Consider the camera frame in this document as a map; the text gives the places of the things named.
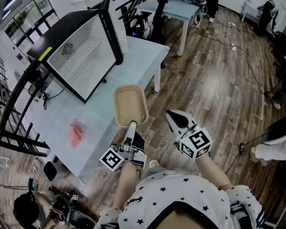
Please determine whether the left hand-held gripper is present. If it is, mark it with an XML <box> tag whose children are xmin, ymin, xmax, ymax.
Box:
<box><xmin>99</xmin><ymin>120</ymin><xmax>148</xmax><ymax>172</ymax></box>

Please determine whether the black metal railing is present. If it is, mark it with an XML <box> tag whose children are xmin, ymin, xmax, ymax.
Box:
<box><xmin>0</xmin><ymin>0</ymin><xmax>155</xmax><ymax>157</ymax></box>

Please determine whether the pink cloth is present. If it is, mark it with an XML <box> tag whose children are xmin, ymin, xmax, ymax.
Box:
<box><xmin>67</xmin><ymin>118</ymin><xmax>88</xmax><ymax>149</ymax></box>

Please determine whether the tan paper food tray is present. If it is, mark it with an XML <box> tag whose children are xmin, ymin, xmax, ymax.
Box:
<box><xmin>113</xmin><ymin>84</ymin><xmax>149</xmax><ymax>128</ymax></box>

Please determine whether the light blue table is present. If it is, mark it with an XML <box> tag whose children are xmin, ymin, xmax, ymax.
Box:
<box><xmin>13</xmin><ymin>36</ymin><xmax>170</xmax><ymax>178</ymax></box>
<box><xmin>135</xmin><ymin>0</ymin><xmax>201</xmax><ymax>57</ymax></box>

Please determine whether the white star-print shirt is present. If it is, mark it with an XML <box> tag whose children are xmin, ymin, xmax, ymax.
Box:
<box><xmin>92</xmin><ymin>168</ymin><xmax>268</xmax><ymax>229</ymax></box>

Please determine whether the black cable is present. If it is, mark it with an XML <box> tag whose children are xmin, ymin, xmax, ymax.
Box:
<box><xmin>42</xmin><ymin>86</ymin><xmax>65</xmax><ymax>111</ymax></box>

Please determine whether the white table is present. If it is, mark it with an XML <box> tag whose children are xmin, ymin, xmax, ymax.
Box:
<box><xmin>240</xmin><ymin>0</ymin><xmax>264</xmax><ymax>25</ymax></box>

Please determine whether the black upright stand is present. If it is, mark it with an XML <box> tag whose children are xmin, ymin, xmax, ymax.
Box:
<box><xmin>149</xmin><ymin>0</ymin><xmax>173</xmax><ymax>45</ymax></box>

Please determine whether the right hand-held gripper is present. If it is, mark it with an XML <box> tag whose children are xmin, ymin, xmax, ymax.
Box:
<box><xmin>165</xmin><ymin>109</ymin><xmax>213</xmax><ymax>161</ymax></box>

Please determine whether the person's left forearm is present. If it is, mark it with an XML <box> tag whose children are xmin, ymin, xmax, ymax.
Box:
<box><xmin>111</xmin><ymin>161</ymin><xmax>140</xmax><ymax>212</ymax></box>

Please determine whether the teal dustpan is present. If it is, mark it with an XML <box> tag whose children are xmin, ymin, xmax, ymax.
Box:
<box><xmin>28</xmin><ymin>177</ymin><xmax>39</xmax><ymax>193</ymax></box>

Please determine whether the person's right forearm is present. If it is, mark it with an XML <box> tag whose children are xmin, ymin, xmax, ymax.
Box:
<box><xmin>195</xmin><ymin>151</ymin><xmax>235</xmax><ymax>191</ymax></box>

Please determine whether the black rounded pad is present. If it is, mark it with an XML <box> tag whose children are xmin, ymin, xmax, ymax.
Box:
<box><xmin>43</xmin><ymin>161</ymin><xmax>58</xmax><ymax>181</ymax></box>

